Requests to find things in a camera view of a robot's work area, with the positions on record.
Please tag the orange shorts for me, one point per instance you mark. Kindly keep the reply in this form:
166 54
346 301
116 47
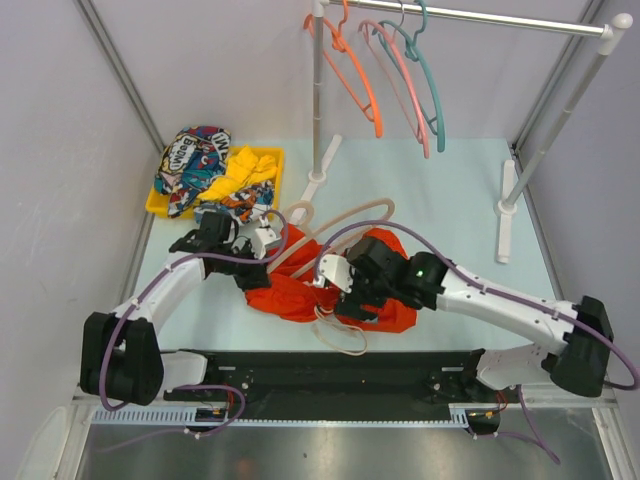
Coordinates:
294 299

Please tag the yellow shorts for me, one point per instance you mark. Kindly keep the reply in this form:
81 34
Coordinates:
239 167

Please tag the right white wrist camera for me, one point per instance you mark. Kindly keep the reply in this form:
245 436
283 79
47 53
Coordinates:
335 270

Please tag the white slotted cable duct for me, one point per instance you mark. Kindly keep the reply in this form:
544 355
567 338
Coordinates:
206 417

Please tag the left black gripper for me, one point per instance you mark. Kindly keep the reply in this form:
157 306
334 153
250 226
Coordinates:
255 277

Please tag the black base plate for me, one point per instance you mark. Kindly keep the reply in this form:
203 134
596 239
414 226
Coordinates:
322 386

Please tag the orange hanger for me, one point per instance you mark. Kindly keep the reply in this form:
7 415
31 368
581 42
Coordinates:
331 49

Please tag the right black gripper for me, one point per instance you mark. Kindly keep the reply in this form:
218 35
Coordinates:
350 303

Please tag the comic print shorts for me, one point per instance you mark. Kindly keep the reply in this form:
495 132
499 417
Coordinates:
188 166

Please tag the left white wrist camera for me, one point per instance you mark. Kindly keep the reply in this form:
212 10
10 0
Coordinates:
264 238

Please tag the teal hanger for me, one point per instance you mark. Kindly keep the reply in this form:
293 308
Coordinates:
412 52

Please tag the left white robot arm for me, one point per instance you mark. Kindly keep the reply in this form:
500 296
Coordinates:
121 360

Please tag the beige hanger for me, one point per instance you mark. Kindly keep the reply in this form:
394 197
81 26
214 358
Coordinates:
310 235

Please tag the pink hanger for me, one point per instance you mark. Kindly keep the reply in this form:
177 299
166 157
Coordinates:
370 31

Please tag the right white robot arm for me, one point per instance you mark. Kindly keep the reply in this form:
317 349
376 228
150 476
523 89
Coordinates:
566 341

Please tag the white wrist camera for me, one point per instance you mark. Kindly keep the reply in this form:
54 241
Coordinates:
335 270
264 238

